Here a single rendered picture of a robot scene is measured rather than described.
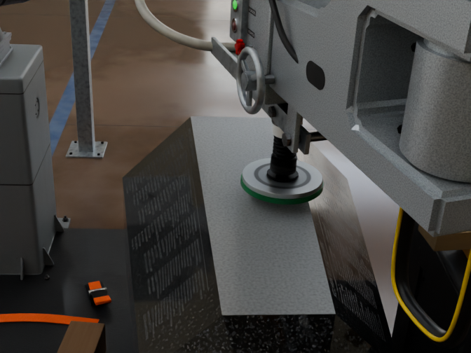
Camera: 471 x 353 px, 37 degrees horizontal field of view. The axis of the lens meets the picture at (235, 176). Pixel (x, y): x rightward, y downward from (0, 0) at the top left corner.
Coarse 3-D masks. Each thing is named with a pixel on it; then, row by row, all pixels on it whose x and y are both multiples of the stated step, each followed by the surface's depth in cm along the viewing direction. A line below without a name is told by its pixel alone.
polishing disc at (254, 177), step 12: (252, 168) 188; (264, 168) 188; (300, 168) 189; (312, 168) 189; (252, 180) 182; (264, 180) 182; (300, 180) 183; (312, 180) 183; (264, 192) 177; (276, 192) 176; (288, 192) 177; (300, 192) 177; (312, 192) 178
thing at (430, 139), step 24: (432, 48) 102; (432, 72) 102; (456, 72) 99; (408, 96) 109; (432, 96) 103; (456, 96) 100; (408, 120) 109; (432, 120) 104; (456, 120) 101; (408, 144) 109; (432, 144) 105; (456, 144) 103; (432, 168) 106; (456, 168) 104
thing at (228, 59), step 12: (216, 48) 206; (228, 60) 197; (252, 96) 182; (264, 108) 175; (276, 108) 168; (276, 120) 168; (300, 132) 156; (312, 132) 158; (288, 144) 155; (300, 144) 157
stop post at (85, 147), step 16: (80, 0) 347; (80, 16) 350; (80, 32) 354; (80, 48) 358; (80, 64) 362; (80, 80) 366; (80, 96) 370; (80, 112) 374; (80, 128) 379; (80, 144) 383; (96, 144) 394
